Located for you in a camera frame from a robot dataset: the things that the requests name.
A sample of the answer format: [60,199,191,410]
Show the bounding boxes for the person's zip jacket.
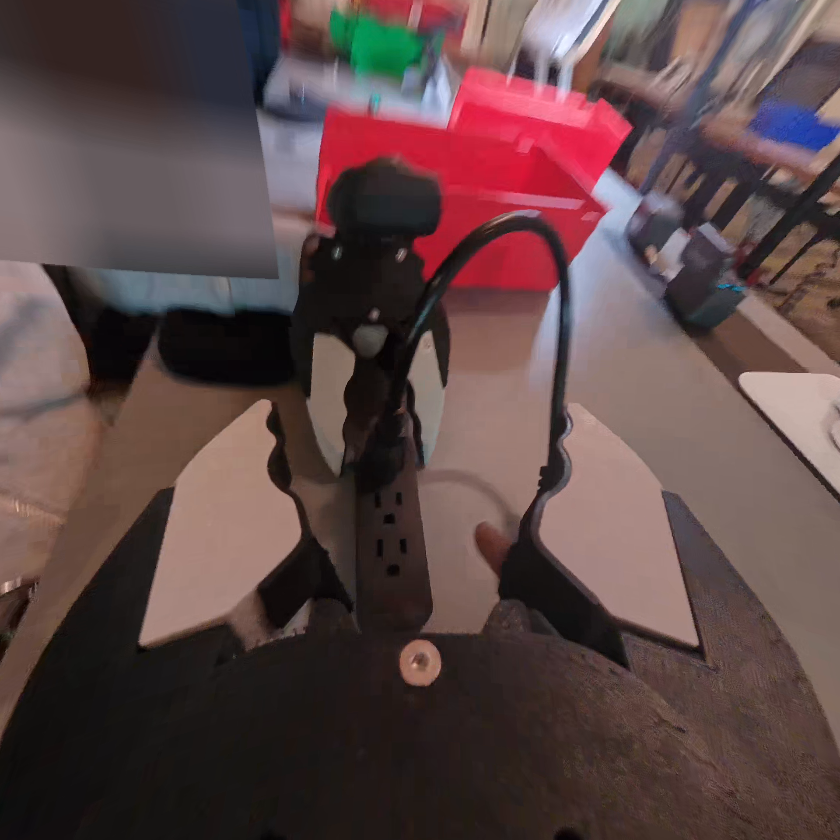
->
[0,262,106,578]

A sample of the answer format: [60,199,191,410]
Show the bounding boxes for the black power strip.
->
[354,459,435,634]

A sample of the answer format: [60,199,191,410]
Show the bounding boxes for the black power cable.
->
[390,211,573,490]

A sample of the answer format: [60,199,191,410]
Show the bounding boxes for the small green bin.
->
[328,8,431,74]

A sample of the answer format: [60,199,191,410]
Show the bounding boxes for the white board stand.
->
[738,371,840,503]

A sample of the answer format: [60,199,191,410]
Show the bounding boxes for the black power plug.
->
[357,420,424,493]

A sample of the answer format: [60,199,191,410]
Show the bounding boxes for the person's left forearm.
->
[85,266,296,317]

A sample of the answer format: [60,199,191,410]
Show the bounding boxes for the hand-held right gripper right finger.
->
[497,402,702,667]

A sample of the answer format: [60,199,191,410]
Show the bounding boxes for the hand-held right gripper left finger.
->
[138,399,357,649]

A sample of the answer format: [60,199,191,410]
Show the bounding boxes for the nested red plastic bins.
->
[449,67,634,181]

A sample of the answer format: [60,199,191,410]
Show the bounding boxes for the red plastic bin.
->
[316,108,608,291]

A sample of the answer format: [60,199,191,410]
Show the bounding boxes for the blue plastic bin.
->
[748,101,840,153]

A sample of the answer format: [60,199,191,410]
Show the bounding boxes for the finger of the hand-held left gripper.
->
[307,333,360,478]
[406,330,450,469]

